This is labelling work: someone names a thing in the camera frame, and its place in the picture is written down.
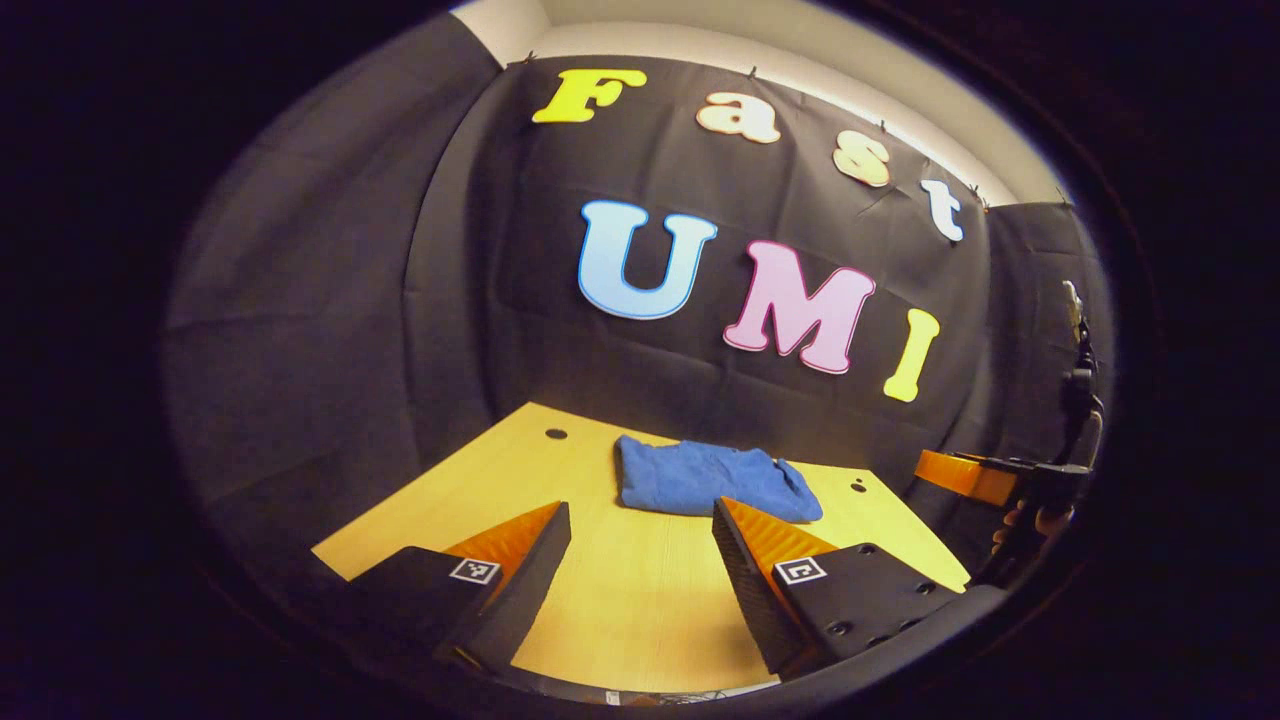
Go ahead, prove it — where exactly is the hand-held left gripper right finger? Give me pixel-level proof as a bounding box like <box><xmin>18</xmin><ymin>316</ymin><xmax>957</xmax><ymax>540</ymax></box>
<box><xmin>712</xmin><ymin>496</ymin><xmax>971</xmax><ymax>681</ymax></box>

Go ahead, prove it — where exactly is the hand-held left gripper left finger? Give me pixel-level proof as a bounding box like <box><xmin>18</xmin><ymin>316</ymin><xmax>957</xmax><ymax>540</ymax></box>
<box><xmin>350</xmin><ymin>500</ymin><xmax>573</xmax><ymax>673</ymax></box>

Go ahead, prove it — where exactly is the blue jacket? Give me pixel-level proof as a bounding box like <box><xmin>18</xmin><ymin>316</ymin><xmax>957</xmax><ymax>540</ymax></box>
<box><xmin>613</xmin><ymin>434</ymin><xmax>824</xmax><ymax>524</ymax></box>

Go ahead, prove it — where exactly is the black backdrop cloth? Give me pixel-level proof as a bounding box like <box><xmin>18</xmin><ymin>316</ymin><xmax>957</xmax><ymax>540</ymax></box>
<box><xmin>160</xmin><ymin>15</ymin><xmax>1116</xmax><ymax>601</ymax></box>

